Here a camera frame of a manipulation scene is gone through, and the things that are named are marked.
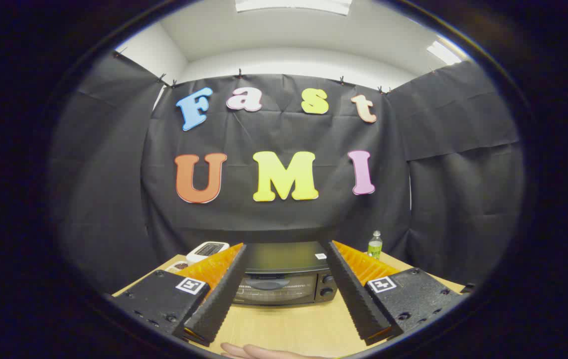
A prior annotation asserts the green drink bottle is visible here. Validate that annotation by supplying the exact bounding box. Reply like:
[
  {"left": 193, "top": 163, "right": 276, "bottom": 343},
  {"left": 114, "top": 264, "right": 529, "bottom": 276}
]
[{"left": 368, "top": 230, "right": 383, "bottom": 261}]

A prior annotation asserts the black backdrop cloth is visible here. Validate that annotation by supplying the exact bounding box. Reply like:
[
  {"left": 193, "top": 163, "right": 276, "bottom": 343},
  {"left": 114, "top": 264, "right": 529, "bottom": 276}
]
[{"left": 50, "top": 52, "right": 526, "bottom": 295}]

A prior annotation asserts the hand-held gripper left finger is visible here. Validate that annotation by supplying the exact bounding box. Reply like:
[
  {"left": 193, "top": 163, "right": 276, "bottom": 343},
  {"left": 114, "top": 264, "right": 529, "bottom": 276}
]
[{"left": 113, "top": 243, "right": 249, "bottom": 347}]

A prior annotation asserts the white pop-up toaster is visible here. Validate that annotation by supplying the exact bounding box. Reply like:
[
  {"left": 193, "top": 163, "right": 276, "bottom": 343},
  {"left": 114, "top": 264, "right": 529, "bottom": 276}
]
[{"left": 186, "top": 241, "right": 230, "bottom": 265}]

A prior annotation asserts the ceiling light panel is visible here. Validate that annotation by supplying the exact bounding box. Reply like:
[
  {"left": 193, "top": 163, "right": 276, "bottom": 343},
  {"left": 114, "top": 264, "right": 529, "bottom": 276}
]
[
  {"left": 235, "top": 0, "right": 352, "bottom": 15},
  {"left": 426, "top": 40, "right": 464, "bottom": 65}
]

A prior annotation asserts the black toaster oven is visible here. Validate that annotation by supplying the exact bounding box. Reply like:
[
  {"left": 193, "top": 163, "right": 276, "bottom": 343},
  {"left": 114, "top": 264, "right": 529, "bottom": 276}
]
[{"left": 232, "top": 241, "right": 339, "bottom": 306}]

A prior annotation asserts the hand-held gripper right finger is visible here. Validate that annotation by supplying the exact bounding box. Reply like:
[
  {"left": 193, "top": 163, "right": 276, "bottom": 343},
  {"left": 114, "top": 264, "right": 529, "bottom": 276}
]
[{"left": 320, "top": 240, "right": 462, "bottom": 347}]

